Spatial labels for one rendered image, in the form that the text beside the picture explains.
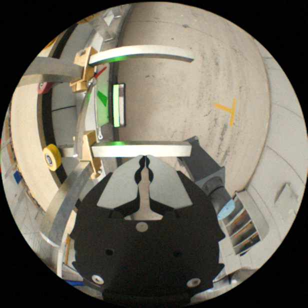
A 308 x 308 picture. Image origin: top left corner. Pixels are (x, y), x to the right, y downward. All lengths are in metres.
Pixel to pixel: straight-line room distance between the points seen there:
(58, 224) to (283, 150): 2.65
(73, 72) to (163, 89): 0.96
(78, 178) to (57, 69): 0.23
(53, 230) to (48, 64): 0.26
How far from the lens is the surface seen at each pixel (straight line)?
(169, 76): 1.15
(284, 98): 2.75
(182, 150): 0.26
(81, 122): 0.16
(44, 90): 0.36
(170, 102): 1.11
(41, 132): 0.40
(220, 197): 0.70
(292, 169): 2.46
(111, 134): 0.42
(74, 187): 0.24
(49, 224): 0.21
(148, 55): 0.27
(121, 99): 0.40
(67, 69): 0.24
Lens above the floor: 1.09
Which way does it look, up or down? 62 degrees down
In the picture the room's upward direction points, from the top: 173 degrees clockwise
